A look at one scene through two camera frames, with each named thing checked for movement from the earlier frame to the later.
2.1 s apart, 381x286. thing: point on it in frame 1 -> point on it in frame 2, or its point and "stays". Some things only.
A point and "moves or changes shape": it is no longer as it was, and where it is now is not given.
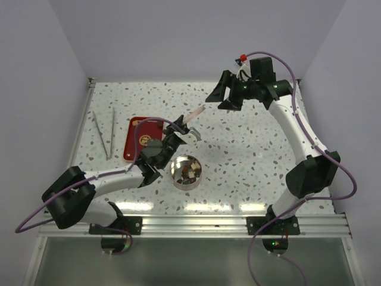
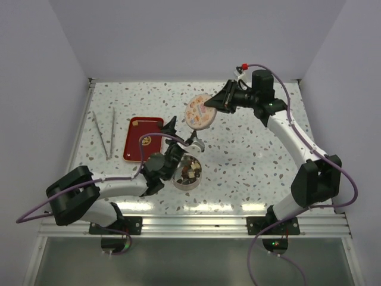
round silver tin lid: (193, 114) moves or changes shape
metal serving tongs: (108, 157) stays
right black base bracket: (287, 226) stays
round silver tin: (186, 172) stays
